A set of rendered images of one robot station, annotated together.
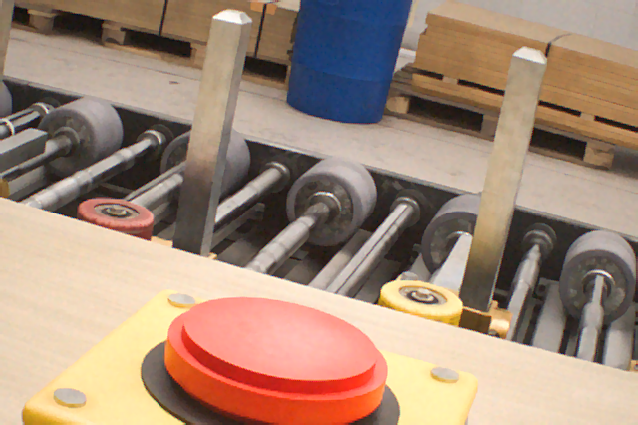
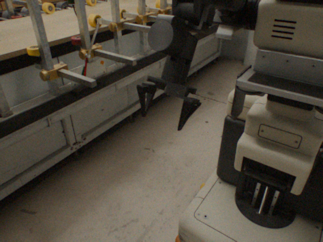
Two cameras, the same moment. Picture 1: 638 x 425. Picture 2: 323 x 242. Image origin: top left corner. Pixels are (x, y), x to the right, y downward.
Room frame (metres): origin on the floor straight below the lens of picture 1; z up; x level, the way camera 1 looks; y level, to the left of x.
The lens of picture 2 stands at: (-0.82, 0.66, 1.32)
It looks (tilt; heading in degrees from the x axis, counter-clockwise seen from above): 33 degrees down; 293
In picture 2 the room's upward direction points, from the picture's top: straight up
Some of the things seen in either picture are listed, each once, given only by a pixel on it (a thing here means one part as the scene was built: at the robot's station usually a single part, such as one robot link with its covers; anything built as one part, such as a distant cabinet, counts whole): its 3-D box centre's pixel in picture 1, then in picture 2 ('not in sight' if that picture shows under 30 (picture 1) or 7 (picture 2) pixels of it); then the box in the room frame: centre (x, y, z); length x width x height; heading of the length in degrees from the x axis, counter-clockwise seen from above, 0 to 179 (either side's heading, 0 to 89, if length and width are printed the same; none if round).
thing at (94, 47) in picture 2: not in sight; (90, 52); (0.11, -0.52, 0.85); 0.14 x 0.06 x 0.05; 78
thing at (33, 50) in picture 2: not in sight; (37, 56); (0.29, -0.32, 0.85); 0.08 x 0.08 x 0.11
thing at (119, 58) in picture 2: not in sight; (104, 54); (0.01, -0.52, 0.84); 0.43 x 0.03 x 0.04; 168
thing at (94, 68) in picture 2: not in sight; (89, 71); (0.09, -0.46, 0.75); 0.26 x 0.01 x 0.10; 78
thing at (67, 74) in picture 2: not in sight; (63, 73); (0.10, -0.28, 0.81); 0.43 x 0.03 x 0.04; 168
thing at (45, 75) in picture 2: not in sight; (54, 72); (0.15, -0.27, 0.81); 0.14 x 0.06 x 0.05; 78
